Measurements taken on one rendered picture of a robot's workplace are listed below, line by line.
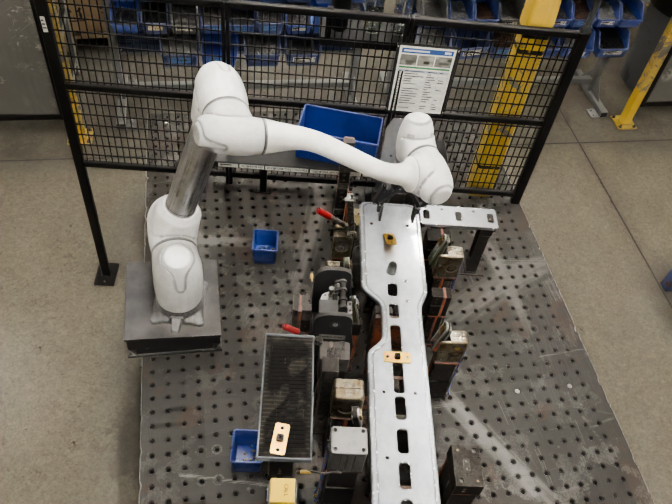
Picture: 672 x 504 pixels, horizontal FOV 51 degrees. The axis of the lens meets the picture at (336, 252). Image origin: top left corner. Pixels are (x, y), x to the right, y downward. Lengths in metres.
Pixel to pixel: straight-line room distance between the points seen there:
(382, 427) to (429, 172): 0.73
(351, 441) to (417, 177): 0.74
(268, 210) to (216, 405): 0.91
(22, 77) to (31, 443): 1.98
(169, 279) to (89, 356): 1.20
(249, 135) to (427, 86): 0.99
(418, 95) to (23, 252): 2.16
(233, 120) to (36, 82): 2.42
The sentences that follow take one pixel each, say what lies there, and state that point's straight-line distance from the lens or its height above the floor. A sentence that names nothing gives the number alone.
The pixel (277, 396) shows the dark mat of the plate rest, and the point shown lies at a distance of 1.89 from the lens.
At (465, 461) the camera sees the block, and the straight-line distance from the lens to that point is 2.03.
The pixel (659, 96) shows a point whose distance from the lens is 5.14.
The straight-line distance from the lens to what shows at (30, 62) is 4.14.
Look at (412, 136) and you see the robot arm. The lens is 2.06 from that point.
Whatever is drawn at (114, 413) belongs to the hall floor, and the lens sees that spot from 3.22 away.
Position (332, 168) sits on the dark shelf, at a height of 1.03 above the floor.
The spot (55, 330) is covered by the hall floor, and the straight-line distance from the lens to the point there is 3.51.
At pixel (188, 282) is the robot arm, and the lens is 2.27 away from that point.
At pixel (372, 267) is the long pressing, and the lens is 2.37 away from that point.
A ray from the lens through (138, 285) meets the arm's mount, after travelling 2.54.
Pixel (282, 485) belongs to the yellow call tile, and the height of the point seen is 1.16.
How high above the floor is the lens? 2.82
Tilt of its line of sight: 49 degrees down
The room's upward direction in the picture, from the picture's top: 9 degrees clockwise
